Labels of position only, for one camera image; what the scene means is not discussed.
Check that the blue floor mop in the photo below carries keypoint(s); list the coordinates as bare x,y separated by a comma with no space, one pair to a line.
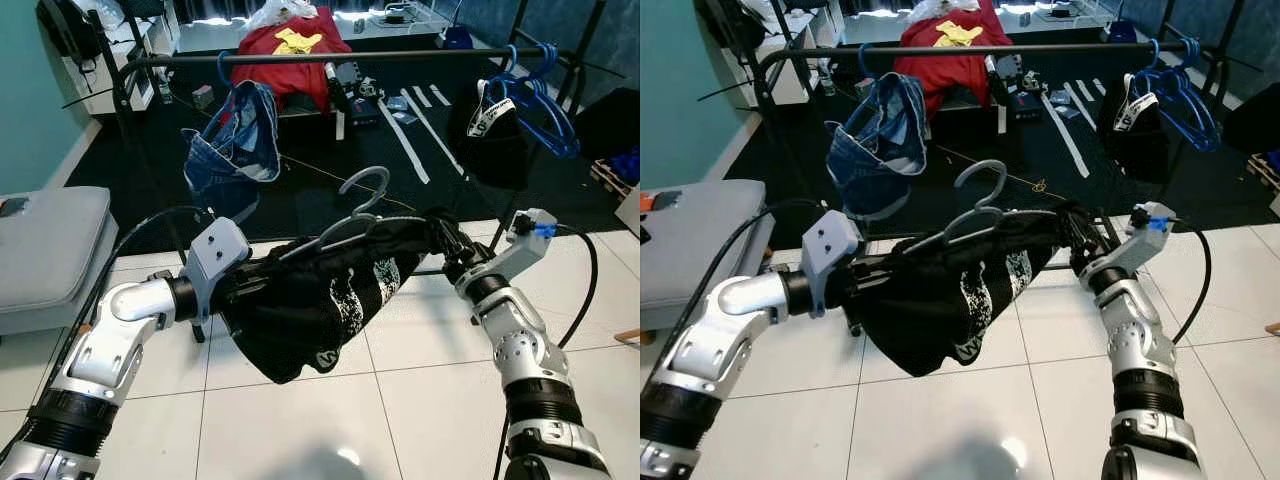
1120,33
458,40

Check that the wooden pallet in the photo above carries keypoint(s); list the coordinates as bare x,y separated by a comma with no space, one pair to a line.
615,175
1265,170

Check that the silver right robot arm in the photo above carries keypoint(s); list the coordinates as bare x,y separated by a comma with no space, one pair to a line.
510,340
1130,340

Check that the black metal clothes rack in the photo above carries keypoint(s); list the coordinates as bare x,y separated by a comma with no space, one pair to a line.
400,57
1040,49

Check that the black floor mat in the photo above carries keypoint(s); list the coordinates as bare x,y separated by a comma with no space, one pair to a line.
1010,150
330,150

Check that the white shelf unit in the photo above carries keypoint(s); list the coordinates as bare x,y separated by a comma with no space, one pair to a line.
800,55
150,60

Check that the black shirt with white label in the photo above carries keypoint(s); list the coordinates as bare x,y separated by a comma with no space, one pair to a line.
1140,155
500,160

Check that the blue plastic hanger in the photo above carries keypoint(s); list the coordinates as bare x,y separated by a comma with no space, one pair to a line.
570,145
220,72
510,55
863,65
550,55
1155,48
1190,48
1210,135

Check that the long white floor bar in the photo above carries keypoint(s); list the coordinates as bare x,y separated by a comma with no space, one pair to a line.
406,145
1065,135
440,141

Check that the black printed t-shirt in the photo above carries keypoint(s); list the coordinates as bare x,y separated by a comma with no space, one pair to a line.
920,320
300,330

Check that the black mechanical device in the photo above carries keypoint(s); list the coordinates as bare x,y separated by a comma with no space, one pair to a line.
1000,78
338,85

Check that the white plastic bag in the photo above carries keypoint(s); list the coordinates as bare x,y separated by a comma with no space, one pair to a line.
285,12
945,8

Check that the black flat box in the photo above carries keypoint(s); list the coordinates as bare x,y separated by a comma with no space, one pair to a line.
365,112
1028,105

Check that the blue denim shorts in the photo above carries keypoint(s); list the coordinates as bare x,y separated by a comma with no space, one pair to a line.
255,150
895,145

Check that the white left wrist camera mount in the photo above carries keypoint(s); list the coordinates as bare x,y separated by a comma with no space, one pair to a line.
828,245
215,255

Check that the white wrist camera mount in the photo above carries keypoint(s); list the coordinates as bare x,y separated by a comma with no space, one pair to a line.
215,255
828,245
515,245
1135,240

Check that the white frame table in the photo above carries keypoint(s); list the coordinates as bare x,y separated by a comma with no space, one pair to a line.
1002,120
340,127

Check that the grey cushioned bench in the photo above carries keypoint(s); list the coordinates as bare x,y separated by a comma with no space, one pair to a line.
55,250
700,250

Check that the black backpack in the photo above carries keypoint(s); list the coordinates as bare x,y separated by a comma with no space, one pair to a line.
70,30
730,20

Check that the small grey box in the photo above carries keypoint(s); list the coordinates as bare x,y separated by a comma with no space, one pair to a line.
202,97

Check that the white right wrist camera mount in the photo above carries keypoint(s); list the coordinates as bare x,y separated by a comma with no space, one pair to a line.
515,245
1135,240

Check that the orange and black tool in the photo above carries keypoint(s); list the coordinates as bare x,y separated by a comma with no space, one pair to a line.
648,200
12,206

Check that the red cloth with yellow star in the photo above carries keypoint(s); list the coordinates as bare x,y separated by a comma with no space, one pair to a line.
950,75
290,80

